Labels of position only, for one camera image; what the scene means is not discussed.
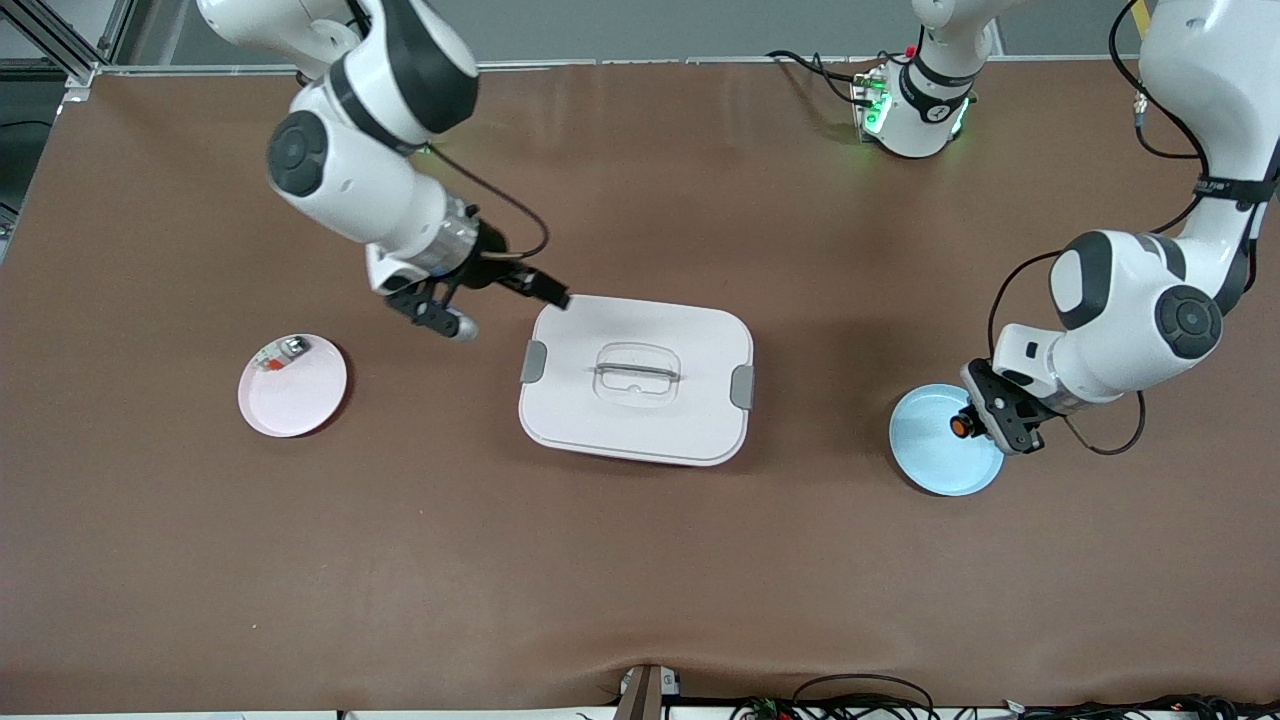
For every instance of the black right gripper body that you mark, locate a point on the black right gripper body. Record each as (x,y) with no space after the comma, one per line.
(491,259)

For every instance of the orange push-button switch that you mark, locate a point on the orange push-button switch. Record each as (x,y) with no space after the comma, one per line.
(960,427)

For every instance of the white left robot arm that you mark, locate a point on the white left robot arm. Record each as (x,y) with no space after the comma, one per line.
(1120,320)

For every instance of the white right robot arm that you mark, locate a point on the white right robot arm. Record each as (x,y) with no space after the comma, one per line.
(350,170)

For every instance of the grey box latch clip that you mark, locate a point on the grey box latch clip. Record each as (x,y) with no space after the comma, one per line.
(743,387)
(533,362)

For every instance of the white lidded storage box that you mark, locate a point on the white lidded storage box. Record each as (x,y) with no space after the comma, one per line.
(640,430)

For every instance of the light blue round plate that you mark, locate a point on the light blue round plate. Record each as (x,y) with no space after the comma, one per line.
(930,465)

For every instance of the pink round plate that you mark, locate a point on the pink round plate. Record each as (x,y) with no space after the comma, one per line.
(290,410)

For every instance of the brown table mat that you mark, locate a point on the brown table mat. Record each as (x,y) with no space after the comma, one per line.
(640,580)

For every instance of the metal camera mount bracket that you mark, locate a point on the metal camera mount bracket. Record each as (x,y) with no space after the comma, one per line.
(640,695)

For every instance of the aluminium frame profile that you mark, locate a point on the aluminium frame profile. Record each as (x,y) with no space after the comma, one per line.
(75,62)

